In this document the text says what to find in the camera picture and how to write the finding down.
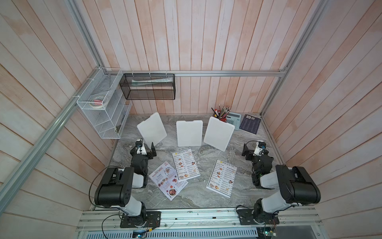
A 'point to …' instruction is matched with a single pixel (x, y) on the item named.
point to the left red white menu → (165, 178)
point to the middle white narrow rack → (189, 133)
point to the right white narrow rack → (218, 133)
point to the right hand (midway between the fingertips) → (252, 143)
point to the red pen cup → (223, 118)
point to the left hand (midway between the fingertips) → (146, 144)
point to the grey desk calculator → (234, 119)
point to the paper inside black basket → (135, 82)
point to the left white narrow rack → (152, 130)
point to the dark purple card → (250, 124)
